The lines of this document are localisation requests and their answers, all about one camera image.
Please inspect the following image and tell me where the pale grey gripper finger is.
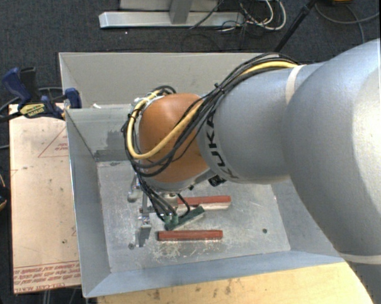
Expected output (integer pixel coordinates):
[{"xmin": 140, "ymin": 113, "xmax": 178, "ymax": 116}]
[{"xmin": 134, "ymin": 213, "xmax": 154, "ymax": 248}]

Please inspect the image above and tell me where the dark green flat block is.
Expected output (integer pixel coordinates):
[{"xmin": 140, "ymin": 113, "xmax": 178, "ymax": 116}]
[{"xmin": 162, "ymin": 205, "xmax": 207, "ymax": 232}]

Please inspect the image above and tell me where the red-brown flat block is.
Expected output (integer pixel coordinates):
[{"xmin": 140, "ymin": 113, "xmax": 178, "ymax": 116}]
[
  {"xmin": 176, "ymin": 194, "xmax": 233, "ymax": 213},
  {"xmin": 157, "ymin": 228, "xmax": 224, "ymax": 244}
]

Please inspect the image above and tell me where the brown cardboard board, red print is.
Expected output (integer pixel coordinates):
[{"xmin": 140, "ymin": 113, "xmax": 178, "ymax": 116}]
[{"xmin": 5, "ymin": 101, "xmax": 82, "ymax": 295}]

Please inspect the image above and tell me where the grey metal bin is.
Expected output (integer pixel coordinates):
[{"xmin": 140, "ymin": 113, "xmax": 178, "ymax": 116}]
[{"xmin": 58, "ymin": 40, "xmax": 347, "ymax": 299}]

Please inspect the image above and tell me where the black cylinder on white bracket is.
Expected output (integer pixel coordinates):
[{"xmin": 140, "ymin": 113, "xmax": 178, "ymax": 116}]
[{"xmin": 207, "ymin": 173, "xmax": 228, "ymax": 188}]

